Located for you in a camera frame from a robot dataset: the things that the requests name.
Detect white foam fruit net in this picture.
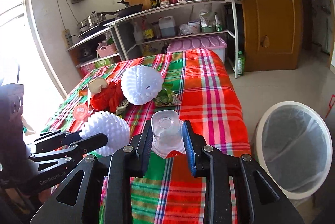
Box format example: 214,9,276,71
80,111,130,157
121,65,164,105

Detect pink cap drink bottle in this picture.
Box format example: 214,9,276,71
73,104,90,122

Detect red plastic bag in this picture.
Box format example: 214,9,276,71
90,81,124,113

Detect white trash bin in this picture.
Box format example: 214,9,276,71
252,101,333,200

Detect white metal kitchen shelf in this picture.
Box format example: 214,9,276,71
68,0,241,70

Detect mushroom slice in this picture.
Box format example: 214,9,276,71
88,77,108,95

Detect green leafy vegetable scraps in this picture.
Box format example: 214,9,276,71
153,83,181,108

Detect translucent bin liner bag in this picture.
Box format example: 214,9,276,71
261,105,329,193

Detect plaid tablecloth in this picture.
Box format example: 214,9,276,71
45,50,250,223

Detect pink plastic basket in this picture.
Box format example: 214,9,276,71
97,44,118,58

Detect white power strip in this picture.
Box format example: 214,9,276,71
62,29,73,49

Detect green bottle on floor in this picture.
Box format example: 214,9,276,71
237,51,245,76

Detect pink lid storage box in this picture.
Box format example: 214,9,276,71
167,36,227,63

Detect steel pot with lid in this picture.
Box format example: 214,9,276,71
77,11,106,30

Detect yellow label oil bottle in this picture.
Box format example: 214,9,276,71
141,16,155,41

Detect white oil jug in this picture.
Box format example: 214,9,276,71
158,16,177,38

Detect white lidded tub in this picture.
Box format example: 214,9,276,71
187,20,200,34

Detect black frying pan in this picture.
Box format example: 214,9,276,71
97,0,143,18

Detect wooden door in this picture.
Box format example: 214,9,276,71
242,0,303,71

